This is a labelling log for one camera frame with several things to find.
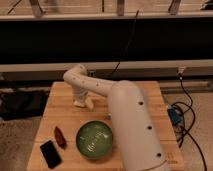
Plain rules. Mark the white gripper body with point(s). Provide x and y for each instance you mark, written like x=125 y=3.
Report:
x=79 y=93

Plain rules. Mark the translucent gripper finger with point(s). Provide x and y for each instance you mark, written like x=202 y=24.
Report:
x=89 y=103

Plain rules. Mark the white sponge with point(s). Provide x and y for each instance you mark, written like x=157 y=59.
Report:
x=78 y=103

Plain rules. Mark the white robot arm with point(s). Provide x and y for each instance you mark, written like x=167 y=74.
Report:
x=133 y=128

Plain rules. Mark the green ceramic bowl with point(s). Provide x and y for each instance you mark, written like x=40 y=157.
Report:
x=94 y=140

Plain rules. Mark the dark red toy boat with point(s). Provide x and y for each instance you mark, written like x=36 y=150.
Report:
x=59 y=137

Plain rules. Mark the black smartphone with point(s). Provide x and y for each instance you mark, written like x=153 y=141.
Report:
x=50 y=154

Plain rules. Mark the blue power adapter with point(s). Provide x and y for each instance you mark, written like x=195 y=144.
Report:
x=174 y=117

